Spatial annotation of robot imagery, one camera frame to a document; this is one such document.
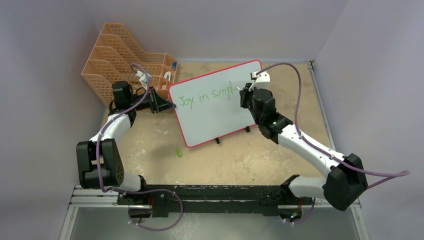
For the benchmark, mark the pink framed whiteboard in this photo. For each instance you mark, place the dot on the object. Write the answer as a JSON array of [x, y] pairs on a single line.
[[208, 106]]

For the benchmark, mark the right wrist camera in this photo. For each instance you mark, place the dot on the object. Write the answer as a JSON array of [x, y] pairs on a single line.
[[261, 80]]

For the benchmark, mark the white stapler in organizer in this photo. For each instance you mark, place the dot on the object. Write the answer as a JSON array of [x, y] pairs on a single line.
[[168, 75]]

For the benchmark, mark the aluminium base frame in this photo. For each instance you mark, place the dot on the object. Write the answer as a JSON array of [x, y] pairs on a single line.
[[159, 200]]

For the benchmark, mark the black whiteboard stand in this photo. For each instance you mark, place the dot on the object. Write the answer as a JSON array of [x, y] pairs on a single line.
[[246, 129]]

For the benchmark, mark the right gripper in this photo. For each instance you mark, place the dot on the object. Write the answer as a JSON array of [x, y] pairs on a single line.
[[245, 94]]

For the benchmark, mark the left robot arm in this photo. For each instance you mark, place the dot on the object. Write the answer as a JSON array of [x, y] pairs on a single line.
[[98, 160]]

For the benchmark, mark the green marker cap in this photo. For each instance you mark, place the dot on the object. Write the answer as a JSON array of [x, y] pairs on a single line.
[[178, 151]]

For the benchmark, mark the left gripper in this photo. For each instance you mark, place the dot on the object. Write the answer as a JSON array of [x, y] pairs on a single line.
[[157, 103]]

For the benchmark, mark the orange plastic file organizer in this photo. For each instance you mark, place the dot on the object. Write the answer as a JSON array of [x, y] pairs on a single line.
[[109, 62]]

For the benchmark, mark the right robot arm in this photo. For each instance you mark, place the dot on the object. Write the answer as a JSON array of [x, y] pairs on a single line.
[[343, 179]]

